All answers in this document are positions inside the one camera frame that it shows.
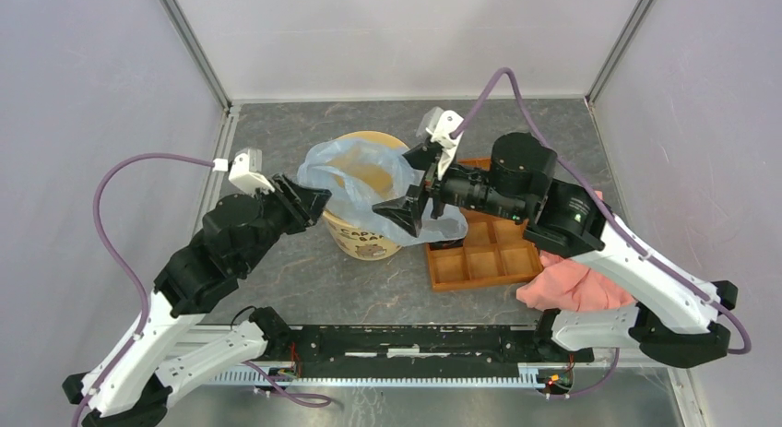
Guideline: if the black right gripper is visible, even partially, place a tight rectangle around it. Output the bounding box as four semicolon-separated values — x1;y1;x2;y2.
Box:
373;138;527;234

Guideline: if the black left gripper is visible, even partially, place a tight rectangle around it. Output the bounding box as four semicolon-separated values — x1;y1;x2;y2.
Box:
239;171;334;274

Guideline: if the light blue plastic trash bag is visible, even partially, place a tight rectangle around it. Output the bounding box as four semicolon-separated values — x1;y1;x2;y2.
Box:
297;137;468;246

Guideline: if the yellow capybara trash bin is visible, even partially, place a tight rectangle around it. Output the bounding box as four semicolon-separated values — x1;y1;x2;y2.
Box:
322;130;409;261

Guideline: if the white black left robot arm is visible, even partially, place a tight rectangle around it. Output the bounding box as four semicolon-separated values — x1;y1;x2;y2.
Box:
63;174;331;426

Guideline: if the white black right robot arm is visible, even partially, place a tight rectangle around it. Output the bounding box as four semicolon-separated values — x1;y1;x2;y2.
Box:
373;133;738;369

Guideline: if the orange compartment tray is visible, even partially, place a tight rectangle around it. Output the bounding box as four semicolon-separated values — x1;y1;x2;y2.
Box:
424;158;544;293

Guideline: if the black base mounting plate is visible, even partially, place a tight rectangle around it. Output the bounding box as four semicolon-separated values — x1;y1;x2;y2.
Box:
257;325;595;379

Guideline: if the pink cloth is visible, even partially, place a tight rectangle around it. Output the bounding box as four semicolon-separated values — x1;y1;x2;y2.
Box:
515;251;635;312

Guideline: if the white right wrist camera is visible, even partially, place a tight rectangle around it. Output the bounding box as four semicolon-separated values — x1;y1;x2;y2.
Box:
417;107;464;180

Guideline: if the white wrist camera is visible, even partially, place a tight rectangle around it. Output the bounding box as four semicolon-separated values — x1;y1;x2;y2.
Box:
212;148;276;196
417;107;464;180

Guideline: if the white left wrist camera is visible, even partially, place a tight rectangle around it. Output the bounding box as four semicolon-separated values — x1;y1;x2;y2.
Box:
212;148;276;196

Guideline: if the aluminium frame rail front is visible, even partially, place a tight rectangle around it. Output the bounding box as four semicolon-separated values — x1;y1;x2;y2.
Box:
141;324;693;369

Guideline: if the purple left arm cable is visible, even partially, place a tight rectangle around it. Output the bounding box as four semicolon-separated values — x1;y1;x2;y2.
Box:
70;152;334;427

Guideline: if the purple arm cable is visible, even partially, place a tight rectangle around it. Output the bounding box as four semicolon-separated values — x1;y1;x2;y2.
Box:
70;152;334;427
450;66;752;401

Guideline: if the white slotted cable duct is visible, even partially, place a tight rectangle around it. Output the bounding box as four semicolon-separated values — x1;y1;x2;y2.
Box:
207;365;544;390

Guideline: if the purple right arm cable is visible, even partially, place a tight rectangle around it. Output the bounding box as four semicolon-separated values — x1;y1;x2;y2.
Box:
450;66;752;401

